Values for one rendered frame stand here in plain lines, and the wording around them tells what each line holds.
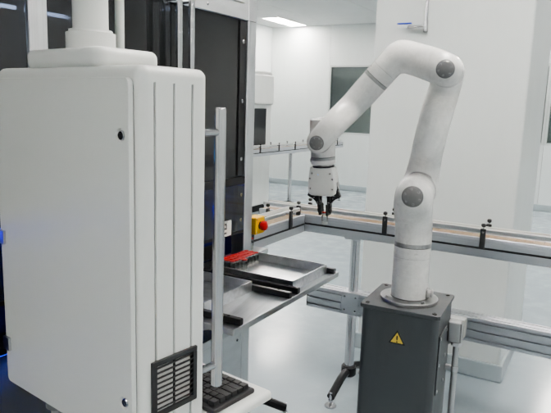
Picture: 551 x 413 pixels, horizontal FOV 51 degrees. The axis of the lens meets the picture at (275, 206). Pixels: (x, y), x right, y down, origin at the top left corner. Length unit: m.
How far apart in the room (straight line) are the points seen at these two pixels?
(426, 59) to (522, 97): 1.51
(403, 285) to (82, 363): 1.09
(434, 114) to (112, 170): 1.11
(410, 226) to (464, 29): 1.71
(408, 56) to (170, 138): 1.01
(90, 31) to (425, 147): 1.09
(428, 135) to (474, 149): 1.48
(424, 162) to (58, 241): 1.18
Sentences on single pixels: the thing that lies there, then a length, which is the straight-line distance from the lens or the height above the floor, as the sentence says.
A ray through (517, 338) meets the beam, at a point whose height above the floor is 0.50.
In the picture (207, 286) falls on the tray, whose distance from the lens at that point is 1.98.
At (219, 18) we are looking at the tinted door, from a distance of 2.16.
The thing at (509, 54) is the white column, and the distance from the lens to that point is 3.33.
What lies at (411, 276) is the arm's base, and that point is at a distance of 1.95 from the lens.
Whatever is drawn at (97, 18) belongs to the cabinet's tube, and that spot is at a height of 1.65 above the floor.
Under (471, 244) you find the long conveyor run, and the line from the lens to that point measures 2.78.
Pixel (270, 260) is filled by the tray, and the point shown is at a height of 0.89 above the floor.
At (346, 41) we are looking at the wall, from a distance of 10.77.
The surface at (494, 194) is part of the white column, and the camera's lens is 3.35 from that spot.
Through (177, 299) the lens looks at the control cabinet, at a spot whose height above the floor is 1.11.
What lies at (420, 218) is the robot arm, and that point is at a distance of 1.87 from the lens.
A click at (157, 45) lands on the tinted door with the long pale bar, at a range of 1.89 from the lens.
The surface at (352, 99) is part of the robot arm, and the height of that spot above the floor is 1.51.
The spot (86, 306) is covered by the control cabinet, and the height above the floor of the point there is 1.09.
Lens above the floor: 1.49
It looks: 10 degrees down
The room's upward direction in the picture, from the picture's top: 2 degrees clockwise
